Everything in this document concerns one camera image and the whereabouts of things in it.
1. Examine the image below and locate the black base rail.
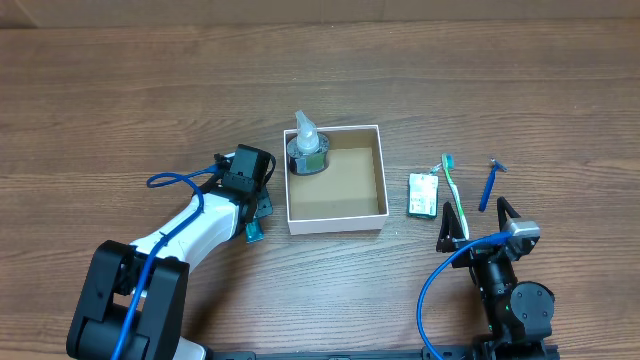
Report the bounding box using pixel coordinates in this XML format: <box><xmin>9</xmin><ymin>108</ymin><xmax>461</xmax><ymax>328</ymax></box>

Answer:
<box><xmin>205</xmin><ymin>345</ymin><xmax>560</xmax><ymax>360</ymax></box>

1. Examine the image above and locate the clear soap pump bottle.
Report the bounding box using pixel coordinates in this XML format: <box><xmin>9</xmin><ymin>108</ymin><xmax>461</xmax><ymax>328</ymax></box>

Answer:
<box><xmin>286</xmin><ymin>110</ymin><xmax>330</xmax><ymax>176</ymax></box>

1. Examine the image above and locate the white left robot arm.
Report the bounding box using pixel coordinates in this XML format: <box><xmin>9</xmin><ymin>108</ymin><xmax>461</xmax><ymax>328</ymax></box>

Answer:
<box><xmin>66</xmin><ymin>165</ymin><xmax>271</xmax><ymax>360</ymax></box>

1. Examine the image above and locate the green red toothpaste tube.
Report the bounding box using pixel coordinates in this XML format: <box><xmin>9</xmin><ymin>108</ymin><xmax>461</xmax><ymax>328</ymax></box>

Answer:
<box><xmin>245</xmin><ymin>219</ymin><xmax>264</xmax><ymax>244</ymax></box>

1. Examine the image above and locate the green white toothbrush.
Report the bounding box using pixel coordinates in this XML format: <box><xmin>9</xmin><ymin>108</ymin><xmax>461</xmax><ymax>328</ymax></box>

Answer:
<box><xmin>441</xmin><ymin>153</ymin><xmax>470</xmax><ymax>240</ymax></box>

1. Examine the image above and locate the green white floss packet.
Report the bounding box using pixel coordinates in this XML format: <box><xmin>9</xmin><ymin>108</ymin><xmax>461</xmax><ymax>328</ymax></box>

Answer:
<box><xmin>408</xmin><ymin>173</ymin><xmax>439</xmax><ymax>219</ymax></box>

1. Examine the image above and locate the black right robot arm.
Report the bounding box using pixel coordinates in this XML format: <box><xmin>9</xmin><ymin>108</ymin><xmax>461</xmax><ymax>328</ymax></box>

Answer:
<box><xmin>451</xmin><ymin>197</ymin><xmax>560</xmax><ymax>360</ymax></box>

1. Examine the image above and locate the blue disposable razor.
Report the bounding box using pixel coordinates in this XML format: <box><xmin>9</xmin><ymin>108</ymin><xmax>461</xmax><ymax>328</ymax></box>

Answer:
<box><xmin>478</xmin><ymin>158</ymin><xmax>508</xmax><ymax>212</ymax></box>

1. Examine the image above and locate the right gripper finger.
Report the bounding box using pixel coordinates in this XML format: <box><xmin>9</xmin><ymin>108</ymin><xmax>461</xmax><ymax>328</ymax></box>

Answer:
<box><xmin>496</xmin><ymin>197</ymin><xmax>520</xmax><ymax>231</ymax></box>
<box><xmin>436</xmin><ymin>202</ymin><xmax>466</xmax><ymax>252</ymax></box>

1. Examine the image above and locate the white cardboard box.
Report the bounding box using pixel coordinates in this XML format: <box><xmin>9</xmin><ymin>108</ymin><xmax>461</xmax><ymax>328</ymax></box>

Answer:
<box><xmin>284</xmin><ymin>125</ymin><xmax>390</xmax><ymax>235</ymax></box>

